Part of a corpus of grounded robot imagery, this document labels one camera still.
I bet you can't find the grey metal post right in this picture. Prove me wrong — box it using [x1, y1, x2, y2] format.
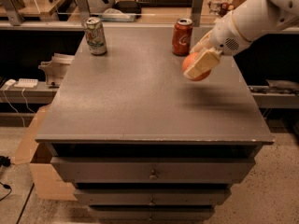
[191, 0, 204, 27]

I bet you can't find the black bag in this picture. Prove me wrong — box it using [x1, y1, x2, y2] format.
[114, 0, 141, 15]

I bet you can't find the bottom grey drawer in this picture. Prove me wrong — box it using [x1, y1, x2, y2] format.
[88, 206, 214, 221]

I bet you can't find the clear plastic bottle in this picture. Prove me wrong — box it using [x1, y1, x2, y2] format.
[209, 0, 222, 16]

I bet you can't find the clear plastic container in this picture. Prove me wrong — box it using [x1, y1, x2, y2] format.
[100, 8, 135, 22]

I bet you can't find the middle grey drawer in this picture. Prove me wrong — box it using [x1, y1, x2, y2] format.
[74, 189, 231, 206]

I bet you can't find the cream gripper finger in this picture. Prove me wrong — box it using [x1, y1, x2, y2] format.
[190, 33, 212, 53]
[183, 48, 221, 80]

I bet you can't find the grey metal post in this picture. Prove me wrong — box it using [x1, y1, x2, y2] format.
[1, 0, 23, 26]
[76, 0, 90, 26]
[191, 0, 204, 27]

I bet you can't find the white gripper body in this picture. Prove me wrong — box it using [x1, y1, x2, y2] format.
[209, 12, 251, 56]

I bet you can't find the red cola can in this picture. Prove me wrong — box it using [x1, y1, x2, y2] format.
[172, 18, 192, 56]

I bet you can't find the top grey drawer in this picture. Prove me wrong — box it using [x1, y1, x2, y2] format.
[50, 157, 255, 184]

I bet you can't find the black keyboard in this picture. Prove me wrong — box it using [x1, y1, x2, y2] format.
[137, 0, 192, 7]

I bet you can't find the small dark bowl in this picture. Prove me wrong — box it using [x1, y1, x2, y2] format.
[220, 3, 235, 17]

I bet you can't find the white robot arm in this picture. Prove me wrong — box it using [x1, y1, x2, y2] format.
[183, 0, 299, 80]

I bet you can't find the white power strip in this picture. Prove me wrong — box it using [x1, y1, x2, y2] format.
[15, 78, 38, 88]

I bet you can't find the orange fruit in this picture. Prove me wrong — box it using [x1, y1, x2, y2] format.
[182, 52, 210, 81]

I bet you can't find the beige moulded bracket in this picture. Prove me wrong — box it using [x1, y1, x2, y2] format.
[38, 53, 75, 87]

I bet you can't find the cardboard box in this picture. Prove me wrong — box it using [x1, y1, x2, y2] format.
[13, 105, 76, 201]

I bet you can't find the green white soda can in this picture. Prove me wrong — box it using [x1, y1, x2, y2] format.
[85, 17, 107, 55]

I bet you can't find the white cable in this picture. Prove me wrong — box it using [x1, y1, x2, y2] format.
[1, 78, 36, 129]

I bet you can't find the grey metal post middle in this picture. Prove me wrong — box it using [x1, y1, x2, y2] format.
[76, 0, 90, 26]

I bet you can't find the grey drawer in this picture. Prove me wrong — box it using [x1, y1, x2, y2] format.
[74, 189, 231, 206]
[88, 206, 214, 221]
[50, 157, 255, 184]

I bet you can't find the grey drawer cabinet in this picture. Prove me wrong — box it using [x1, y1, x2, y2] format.
[36, 27, 272, 209]

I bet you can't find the black cable on floor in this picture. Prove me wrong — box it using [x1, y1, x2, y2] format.
[0, 155, 13, 203]

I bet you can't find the grey metal post left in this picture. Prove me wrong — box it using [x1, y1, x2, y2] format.
[1, 0, 23, 26]

